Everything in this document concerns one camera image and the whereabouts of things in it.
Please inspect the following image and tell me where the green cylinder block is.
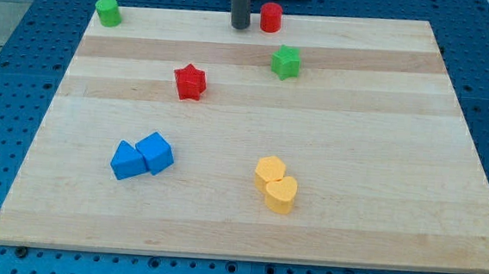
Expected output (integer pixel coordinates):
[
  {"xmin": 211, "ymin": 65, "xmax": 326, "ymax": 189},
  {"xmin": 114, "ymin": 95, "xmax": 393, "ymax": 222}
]
[{"xmin": 95, "ymin": 0, "xmax": 121, "ymax": 28}]

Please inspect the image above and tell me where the yellow hexagon block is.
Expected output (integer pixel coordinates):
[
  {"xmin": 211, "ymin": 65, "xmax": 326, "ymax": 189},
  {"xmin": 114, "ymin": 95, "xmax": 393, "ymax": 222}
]
[{"xmin": 254, "ymin": 155, "xmax": 287, "ymax": 194}]

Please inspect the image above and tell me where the blue cube block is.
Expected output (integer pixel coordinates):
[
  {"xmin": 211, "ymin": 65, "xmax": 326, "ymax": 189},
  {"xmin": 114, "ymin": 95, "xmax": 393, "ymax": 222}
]
[{"xmin": 135, "ymin": 132, "xmax": 174, "ymax": 176}]

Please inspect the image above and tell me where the yellow heart block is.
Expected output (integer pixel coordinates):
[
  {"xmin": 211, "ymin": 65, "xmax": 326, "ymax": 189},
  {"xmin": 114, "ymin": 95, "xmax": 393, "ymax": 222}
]
[{"xmin": 264, "ymin": 176, "xmax": 298, "ymax": 215}]

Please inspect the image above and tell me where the blue triangle block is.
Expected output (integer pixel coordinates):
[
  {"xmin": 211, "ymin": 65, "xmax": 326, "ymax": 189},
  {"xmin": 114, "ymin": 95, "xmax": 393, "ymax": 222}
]
[{"xmin": 109, "ymin": 140, "xmax": 147, "ymax": 180}]

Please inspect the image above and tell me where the red cylinder block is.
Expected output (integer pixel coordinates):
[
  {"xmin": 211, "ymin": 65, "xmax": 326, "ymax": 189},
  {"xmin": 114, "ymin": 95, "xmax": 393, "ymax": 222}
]
[{"xmin": 260, "ymin": 3, "xmax": 282, "ymax": 33}]

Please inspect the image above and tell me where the light wooden board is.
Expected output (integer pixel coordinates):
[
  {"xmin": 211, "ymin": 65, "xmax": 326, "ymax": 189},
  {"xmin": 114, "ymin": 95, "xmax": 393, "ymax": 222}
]
[{"xmin": 0, "ymin": 7, "xmax": 489, "ymax": 274}]

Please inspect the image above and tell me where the red star block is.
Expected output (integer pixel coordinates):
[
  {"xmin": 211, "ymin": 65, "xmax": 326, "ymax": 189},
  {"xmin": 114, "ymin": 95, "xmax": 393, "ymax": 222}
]
[{"xmin": 174, "ymin": 63, "xmax": 207, "ymax": 101}]

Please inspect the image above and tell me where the green star block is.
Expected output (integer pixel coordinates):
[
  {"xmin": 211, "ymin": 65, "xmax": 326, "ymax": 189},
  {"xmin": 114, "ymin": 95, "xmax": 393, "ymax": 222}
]
[{"xmin": 271, "ymin": 45, "xmax": 300, "ymax": 80}]

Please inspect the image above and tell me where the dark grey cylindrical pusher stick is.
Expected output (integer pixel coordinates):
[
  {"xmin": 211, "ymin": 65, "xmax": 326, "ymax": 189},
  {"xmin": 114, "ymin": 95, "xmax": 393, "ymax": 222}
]
[{"xmin": 230, "ymin": 0, "xmax": 251, "ymax": 30}]

